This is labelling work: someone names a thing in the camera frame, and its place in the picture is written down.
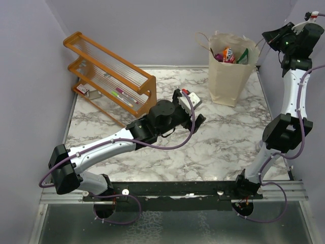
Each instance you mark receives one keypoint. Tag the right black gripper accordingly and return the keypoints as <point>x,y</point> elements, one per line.
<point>272,37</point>

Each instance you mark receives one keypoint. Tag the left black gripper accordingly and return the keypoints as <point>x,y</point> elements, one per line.
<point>188,123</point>

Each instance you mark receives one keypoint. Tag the beige paper bag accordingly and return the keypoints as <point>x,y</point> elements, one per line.
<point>227,81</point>

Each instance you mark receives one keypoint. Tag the orange red snack bag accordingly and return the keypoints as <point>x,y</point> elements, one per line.
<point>228,56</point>

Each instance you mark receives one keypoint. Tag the green chips bag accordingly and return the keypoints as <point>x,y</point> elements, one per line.
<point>243,59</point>

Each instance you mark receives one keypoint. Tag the purple snack bag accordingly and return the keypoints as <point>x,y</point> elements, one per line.
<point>219,57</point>

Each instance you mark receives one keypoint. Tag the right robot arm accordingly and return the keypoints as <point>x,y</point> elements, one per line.
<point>288,130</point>

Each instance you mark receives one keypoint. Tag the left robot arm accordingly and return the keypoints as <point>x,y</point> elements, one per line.
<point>69,167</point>

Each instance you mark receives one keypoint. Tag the orange wooden shelf rack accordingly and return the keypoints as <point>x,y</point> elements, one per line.
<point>98,68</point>

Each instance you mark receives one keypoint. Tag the pink marker pen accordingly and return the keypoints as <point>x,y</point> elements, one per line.
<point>127,95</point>

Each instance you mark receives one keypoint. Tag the green marker pen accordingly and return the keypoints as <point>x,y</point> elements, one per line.
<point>121,99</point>

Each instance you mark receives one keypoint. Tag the red white small box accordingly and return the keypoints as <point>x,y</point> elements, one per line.
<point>82,89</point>

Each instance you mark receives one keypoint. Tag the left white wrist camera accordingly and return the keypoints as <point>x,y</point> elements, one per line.
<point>188,100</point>

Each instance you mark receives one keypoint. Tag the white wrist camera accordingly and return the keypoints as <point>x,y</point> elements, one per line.
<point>310,17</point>
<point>188,100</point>

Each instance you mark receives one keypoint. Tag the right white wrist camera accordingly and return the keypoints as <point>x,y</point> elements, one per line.
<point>310,17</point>

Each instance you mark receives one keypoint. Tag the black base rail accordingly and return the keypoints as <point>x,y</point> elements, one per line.
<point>184,196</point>

